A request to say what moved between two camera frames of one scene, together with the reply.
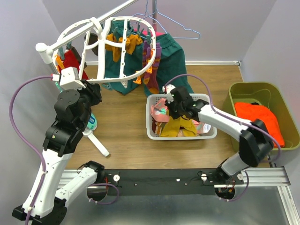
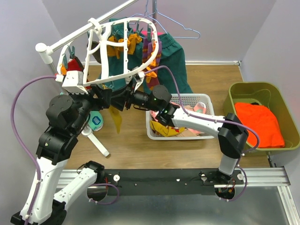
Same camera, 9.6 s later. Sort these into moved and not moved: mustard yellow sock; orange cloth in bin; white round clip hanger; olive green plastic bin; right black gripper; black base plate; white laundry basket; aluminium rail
Moved: right black gripper; white round clip hanger; mustard yellow sock
Not moved: orange cloth in bin; white laundry basket; olive green plastic bin; aluminium rail; black base plate
